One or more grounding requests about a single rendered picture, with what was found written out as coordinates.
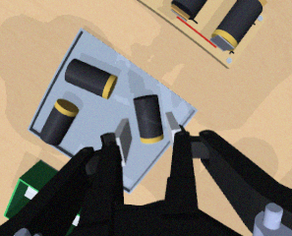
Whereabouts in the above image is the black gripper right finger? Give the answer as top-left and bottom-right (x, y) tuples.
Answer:
(157, 111), (292, 236)

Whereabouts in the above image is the light blue tray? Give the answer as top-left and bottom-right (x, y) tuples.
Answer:
(28, 28), (199, 195)

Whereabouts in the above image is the black battery with gold end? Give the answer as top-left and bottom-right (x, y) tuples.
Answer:
(211, 0), (263, 51)
(39, 98), (79, 146)
(171, 0), (207, 20)
(65, 58), (118, 99)
(133, 94), (164, 144)

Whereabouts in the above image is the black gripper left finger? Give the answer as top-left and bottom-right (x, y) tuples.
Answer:
(0, 118), (133, 236)

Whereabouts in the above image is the green open-top box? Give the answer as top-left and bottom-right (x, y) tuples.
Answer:
(3, 160), (81, 236)

